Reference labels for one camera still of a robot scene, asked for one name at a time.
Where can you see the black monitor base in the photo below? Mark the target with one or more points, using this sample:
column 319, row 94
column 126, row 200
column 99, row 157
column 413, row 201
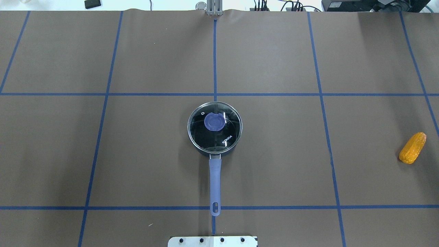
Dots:
column 414, row 6

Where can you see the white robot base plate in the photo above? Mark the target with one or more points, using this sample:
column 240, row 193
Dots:
column 213, row 241

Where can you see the dark blue saucepan purple handle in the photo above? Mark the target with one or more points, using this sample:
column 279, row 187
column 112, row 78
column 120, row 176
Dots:
column 215, row 165

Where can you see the small black box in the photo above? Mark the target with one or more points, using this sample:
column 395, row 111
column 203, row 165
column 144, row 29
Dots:
column 89, row 4

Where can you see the aluminium frame post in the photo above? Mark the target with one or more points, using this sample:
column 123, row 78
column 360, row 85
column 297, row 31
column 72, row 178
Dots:
column 214, row 8

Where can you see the glass pot lid purple knob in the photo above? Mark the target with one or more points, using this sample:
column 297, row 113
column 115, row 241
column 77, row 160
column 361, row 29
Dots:
column 215, row 128

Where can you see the yellow corn cob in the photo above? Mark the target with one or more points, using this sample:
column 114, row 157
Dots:
column 411, row 150

